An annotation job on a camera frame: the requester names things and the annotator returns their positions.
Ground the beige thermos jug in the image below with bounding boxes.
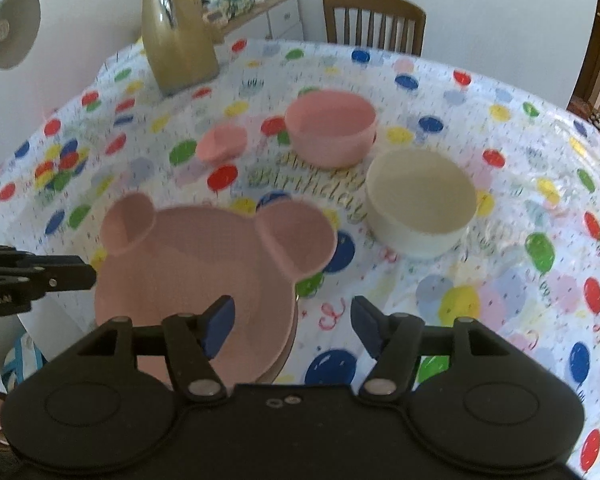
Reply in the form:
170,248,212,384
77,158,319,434
135,0,220,97

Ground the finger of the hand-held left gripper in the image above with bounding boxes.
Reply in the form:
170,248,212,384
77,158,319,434
0,244,98,295

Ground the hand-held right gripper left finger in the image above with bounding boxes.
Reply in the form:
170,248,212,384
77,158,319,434
35,296,237,403

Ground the white wood-topped sideboard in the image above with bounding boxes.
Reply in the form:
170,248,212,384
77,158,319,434
210,0,303,50

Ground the dark brown door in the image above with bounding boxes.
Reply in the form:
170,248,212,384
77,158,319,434
565,0,600,111

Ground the pink bear-shaped plate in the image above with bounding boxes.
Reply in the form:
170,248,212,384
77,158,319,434
94,192,338,385

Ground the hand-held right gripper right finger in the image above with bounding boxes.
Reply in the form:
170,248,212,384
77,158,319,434
352,296,556,403

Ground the large white gold-rimmed plate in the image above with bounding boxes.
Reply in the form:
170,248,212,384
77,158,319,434
257,305,299,386

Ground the cream bowl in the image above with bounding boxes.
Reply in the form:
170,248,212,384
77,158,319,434
365,148,477,260

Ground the blue white cloth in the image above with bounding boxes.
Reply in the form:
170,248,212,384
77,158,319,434
4,332,48,391

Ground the brown wooden chair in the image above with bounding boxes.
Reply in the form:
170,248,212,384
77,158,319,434
322,0,427,57

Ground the pink bowl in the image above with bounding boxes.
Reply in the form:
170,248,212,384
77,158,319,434
284,89,378,169

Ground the small pink dish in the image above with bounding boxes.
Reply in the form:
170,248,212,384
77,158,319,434
196,125,248,165

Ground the green patterned tissue box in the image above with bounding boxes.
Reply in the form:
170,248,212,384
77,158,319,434
202,0,255,24

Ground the grey desk lamp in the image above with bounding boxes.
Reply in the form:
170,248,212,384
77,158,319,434
0,0,42,71

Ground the balloon print tablecloth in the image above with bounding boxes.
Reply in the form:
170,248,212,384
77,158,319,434
0,37,600,480

